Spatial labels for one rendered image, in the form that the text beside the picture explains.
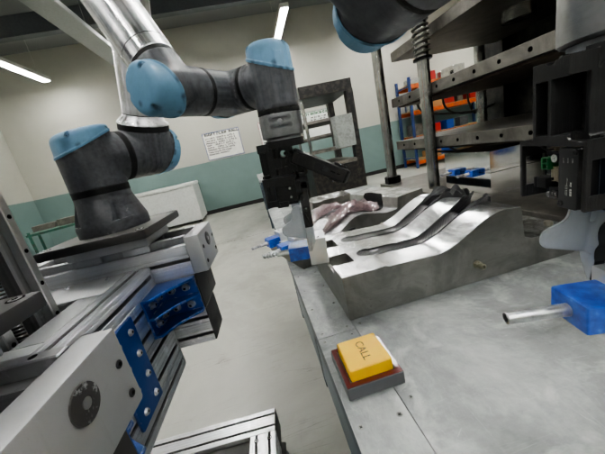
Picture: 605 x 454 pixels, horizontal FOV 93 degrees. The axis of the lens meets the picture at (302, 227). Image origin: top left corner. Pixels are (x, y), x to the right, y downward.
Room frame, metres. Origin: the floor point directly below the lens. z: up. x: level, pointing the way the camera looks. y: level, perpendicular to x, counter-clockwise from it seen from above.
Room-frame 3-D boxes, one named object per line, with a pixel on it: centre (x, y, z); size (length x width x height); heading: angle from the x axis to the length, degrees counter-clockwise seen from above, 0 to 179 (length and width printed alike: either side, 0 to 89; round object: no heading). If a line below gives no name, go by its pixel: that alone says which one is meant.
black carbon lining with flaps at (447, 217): (0.64, -0.26, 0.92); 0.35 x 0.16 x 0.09; 97
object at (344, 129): (5.57, -0.78, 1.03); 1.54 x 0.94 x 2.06; 7
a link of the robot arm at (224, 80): (0.58, 0.09, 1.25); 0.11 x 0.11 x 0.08; 55
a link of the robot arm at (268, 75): (0.54, 0.00, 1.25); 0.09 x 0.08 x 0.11; 55
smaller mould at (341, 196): (1.43, -0.16, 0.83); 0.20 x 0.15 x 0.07; 97
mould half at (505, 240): (0.63, -0.28, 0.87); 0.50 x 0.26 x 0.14; 97
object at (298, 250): (0.55, 0.03, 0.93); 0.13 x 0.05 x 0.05; 88
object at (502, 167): (1.27, -1.01, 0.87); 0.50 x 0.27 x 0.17; 97
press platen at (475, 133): (1.34, -1.13, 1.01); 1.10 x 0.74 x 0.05; 7
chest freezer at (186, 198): (6.90, 3.01, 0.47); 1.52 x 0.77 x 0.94; 97
